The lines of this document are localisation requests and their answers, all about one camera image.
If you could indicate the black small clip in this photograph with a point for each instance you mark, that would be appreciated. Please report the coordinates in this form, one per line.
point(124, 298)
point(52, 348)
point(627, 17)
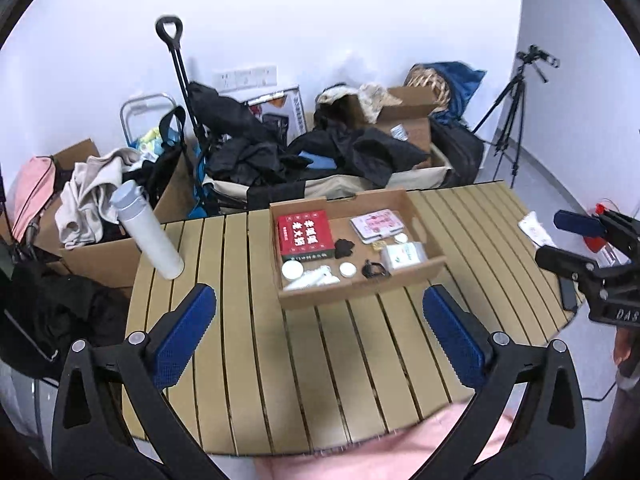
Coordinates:
point(374, 269)

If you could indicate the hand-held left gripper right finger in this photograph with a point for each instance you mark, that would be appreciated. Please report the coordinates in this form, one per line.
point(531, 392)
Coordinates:
point(452, 340)

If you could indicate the person's right forearm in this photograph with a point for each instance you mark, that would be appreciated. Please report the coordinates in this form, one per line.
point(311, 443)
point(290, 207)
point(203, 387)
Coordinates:
point(625, 425)

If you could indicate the small gold item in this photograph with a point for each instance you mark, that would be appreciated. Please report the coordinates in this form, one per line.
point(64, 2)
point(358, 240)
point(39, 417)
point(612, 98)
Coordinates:
point(379, 245)

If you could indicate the black hair claw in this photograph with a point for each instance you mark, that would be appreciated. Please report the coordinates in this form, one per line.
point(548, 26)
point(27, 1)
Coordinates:
point(344, 249)

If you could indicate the shallow cardboard box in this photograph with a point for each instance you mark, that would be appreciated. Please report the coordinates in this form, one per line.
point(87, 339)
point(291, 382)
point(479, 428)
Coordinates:
point(360, 290)

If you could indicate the person's pink fleece clothing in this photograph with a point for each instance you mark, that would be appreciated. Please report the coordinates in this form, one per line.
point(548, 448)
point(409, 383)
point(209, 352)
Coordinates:
point(400, 450)

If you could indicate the red small object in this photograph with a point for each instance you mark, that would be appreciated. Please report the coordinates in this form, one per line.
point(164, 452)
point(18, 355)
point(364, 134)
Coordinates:
point(597, 237)

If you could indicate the pink bag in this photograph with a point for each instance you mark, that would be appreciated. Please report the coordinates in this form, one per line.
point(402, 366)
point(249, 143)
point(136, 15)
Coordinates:
point(32, 195)

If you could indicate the small white round container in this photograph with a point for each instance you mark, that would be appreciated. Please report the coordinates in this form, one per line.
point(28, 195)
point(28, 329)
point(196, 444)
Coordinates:
point(401, 238)

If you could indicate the beige clothes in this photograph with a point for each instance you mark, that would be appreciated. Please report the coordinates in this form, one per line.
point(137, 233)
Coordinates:
point(90, 195)

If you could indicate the person's right hand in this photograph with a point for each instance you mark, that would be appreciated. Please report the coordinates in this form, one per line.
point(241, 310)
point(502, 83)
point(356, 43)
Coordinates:
point(623, 355)

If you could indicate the black backpack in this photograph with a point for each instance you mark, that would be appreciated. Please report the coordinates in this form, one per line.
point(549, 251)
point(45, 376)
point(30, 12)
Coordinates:
point(55, 315)

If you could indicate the open brown cardboard box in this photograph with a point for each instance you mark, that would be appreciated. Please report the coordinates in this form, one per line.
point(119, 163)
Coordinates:
point(405, 120)

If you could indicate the red printed box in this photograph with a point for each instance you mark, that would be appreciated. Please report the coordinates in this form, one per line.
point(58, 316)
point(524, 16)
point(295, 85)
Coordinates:
point(306, 236)

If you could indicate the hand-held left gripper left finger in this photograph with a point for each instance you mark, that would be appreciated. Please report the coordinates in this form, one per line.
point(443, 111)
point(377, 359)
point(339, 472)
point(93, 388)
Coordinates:
point(182, 340)

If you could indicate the white thermos bottle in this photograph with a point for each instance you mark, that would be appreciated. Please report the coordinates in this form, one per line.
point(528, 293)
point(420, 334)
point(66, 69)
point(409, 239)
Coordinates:
point(147, 232)

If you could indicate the white round lid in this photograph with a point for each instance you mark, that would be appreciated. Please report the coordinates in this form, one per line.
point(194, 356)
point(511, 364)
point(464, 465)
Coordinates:
point(291, 270)

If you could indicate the black tote bag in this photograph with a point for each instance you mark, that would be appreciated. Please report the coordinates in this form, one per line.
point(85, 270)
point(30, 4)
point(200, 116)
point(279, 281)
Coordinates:
point(162, 170)

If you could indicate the silver metal frame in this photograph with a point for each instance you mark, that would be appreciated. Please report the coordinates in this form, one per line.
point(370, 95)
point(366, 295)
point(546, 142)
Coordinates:
point(142, 105)

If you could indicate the beige folding wagon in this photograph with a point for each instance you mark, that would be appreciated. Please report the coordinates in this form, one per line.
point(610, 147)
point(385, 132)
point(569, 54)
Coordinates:
point(340, 185)

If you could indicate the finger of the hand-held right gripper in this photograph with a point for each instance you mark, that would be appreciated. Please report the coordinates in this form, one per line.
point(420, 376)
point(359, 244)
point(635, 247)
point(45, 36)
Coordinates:
point(562, 260)
point(577, 222)

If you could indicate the small white round cap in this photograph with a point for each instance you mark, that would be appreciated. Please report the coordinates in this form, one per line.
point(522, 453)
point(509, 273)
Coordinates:
point(347, 270)

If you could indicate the black luggage bag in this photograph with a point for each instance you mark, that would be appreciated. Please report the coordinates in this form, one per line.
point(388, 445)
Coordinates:
point(460, 152)

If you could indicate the printed appliance box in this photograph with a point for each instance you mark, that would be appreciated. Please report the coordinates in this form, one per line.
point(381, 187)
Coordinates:
point(280, 110)

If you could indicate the wicker basket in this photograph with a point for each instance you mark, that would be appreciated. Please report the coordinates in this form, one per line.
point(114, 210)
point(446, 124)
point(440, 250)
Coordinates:
point(430, 85)

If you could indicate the blue jacket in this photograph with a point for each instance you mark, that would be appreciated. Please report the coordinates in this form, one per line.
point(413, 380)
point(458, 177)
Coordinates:
point(462, 85)

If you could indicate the pile of black clothes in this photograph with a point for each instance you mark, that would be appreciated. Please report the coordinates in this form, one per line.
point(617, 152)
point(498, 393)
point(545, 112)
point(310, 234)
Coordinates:
point(300, 150)

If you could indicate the pink flat case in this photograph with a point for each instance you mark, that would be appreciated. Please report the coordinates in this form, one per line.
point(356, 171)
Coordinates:
point(376, 225)

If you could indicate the large cardboard box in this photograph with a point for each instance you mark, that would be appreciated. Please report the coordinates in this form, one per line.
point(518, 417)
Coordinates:
point(100, 260)

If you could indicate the white tube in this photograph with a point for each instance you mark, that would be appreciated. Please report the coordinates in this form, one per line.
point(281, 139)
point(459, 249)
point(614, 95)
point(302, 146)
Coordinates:
point(312, 279)

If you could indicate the white tissue packet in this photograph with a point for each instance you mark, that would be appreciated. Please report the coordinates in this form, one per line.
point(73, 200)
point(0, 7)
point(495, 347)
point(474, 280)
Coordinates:
point(404, 255)

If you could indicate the black camera tripod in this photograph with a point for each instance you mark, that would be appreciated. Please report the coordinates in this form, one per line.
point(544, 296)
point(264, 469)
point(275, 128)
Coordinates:
point(515, 110)

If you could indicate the white wall socket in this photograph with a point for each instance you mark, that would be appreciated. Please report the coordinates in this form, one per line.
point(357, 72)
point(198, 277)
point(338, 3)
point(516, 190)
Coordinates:
point(246, 77)

